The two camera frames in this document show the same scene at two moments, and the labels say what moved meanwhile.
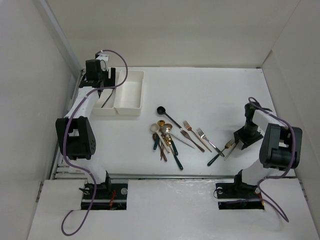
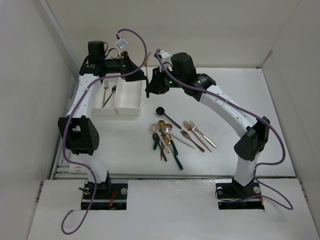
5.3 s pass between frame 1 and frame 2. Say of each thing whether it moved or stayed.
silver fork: moved
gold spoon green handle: stayed
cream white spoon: stayed
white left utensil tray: stayed
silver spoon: stayed
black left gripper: moved
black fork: stayed
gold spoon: stayed
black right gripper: moved
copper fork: stayed
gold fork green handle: moved
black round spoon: stayed
